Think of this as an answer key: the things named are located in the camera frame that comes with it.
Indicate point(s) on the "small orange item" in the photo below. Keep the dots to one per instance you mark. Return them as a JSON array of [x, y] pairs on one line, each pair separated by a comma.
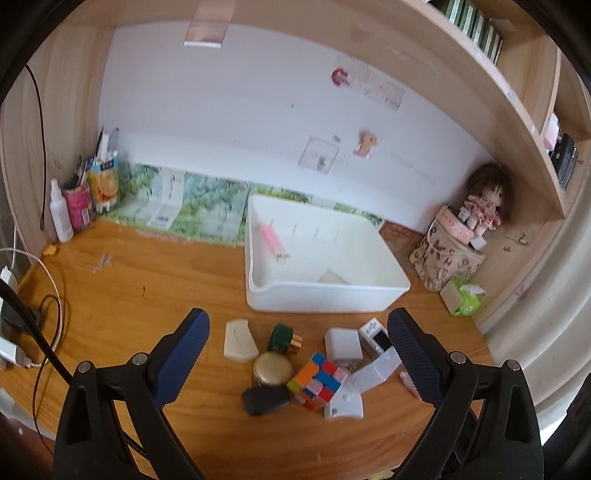
[[50, 249]]

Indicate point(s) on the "black small case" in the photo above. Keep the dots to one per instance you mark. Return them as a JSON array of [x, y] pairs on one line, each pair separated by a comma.
[[265, 399]]

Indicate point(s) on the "cream plastic case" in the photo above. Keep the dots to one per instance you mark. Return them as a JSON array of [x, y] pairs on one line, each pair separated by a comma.
[[238, 341]]

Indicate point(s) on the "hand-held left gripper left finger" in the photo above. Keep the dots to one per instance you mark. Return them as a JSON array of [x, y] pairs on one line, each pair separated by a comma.
[[182, 357]]

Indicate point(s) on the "pink pen cup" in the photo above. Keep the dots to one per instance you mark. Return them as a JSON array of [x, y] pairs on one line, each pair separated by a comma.
[[79, 207]]

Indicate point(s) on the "black charger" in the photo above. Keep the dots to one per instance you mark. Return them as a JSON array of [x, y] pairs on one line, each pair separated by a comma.
[[14, 314]]

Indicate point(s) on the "green tissue pack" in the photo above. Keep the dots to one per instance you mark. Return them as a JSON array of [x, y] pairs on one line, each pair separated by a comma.
[[464, 297]]

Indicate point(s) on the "pink round box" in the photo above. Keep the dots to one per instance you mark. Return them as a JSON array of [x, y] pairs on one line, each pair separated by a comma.
[[455, 226]]

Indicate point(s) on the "orange juice carton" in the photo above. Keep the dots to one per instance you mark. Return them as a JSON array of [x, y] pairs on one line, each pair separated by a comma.
[[104, 184]]

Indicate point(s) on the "green printed backsplash paper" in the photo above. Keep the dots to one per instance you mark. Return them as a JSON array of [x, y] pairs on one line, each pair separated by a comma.
[[184, 203]]

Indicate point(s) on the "brown-haired doll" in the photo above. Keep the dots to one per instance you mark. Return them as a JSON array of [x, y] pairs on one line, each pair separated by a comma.
[[487, 198]]

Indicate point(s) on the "orange character wall sticker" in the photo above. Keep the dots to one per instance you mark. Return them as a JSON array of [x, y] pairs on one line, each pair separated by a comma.
[[366, 143]]

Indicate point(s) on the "wooden bookshelf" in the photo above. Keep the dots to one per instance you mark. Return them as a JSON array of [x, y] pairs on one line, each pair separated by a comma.
[[521, 92]]

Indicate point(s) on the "white spray bottle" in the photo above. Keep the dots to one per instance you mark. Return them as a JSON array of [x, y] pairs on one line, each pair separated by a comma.
[[60, 217]]

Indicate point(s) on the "row of green books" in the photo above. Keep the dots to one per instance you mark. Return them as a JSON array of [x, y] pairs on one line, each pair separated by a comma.
[[471, 21]]

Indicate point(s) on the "small toy figure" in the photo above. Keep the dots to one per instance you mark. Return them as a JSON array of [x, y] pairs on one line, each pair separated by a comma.
[[463, 213]]

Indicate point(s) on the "pink stick-shaped item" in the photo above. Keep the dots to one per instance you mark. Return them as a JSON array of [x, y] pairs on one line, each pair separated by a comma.
[[270, 240]]

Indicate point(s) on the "white charger plug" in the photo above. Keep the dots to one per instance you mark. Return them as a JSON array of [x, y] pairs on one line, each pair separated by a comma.
[[342, 345]]

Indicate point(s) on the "black item on shelf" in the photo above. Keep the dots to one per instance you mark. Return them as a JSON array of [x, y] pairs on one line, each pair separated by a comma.
[[565, 159]]

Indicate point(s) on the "clear plastic piece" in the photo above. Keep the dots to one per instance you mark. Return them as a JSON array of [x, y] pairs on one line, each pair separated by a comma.
[[332, 277]]

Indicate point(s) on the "white charger on strip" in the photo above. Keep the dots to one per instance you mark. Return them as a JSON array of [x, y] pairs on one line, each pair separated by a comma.
[[11, 353]]

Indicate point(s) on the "pale paper wall strip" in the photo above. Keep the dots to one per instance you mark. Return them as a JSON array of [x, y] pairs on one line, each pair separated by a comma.
[[376, 81]]

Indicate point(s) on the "brown patterned paper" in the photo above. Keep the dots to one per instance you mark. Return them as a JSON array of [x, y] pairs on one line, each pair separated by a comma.
[[401, 233]]

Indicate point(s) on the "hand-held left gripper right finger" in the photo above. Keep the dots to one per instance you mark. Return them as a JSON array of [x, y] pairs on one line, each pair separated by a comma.
[[413, 355]]

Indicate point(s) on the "white handheld game console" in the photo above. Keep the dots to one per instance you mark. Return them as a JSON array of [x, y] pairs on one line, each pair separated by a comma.
[[376, 339]]

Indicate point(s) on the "red wall sticker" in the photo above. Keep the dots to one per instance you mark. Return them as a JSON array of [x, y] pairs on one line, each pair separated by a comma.
[[340, 77]]

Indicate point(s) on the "beige patterned bag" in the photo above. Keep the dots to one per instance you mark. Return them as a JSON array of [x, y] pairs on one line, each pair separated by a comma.
[[443, 265]]

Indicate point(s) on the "bundle of pens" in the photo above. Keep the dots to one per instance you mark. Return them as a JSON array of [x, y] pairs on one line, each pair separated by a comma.
[[81, 173]]

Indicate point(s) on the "pink white item on shelf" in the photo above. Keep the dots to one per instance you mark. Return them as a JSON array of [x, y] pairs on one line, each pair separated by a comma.
[[551, 129]]

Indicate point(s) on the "round gold compact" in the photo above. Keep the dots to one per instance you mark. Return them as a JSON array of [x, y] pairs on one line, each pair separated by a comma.
[[272, 369]]

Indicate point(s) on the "white plastic bin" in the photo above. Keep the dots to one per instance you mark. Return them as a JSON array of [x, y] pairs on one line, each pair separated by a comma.
[[323, 295]]

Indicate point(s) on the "multicolour puzzle cube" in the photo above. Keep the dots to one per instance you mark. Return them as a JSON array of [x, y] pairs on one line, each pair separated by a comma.
[[316, 381]]

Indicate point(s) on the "small pink item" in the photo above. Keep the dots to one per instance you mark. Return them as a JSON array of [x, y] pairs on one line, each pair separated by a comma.
[[408, 382]]

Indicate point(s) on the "tape patch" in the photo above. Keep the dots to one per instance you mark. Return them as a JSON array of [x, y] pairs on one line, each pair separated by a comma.
[[205, 32]]

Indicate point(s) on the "white tag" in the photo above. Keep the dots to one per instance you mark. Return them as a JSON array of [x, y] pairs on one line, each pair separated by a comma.
[[478, 242]]

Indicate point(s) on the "green gold-capped perfume bottle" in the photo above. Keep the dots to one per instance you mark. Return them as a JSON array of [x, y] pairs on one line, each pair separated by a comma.
[[282, 338]]

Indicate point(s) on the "pink paper wall sticker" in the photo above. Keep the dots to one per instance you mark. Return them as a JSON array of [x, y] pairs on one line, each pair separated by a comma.
[[318, 154]]

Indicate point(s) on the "white plastic clip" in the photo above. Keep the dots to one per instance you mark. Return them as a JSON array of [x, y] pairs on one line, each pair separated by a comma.
[[364, 381]]

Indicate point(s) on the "white curtain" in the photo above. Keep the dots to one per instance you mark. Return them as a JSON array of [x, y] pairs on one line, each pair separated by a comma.
[[531, 300]]

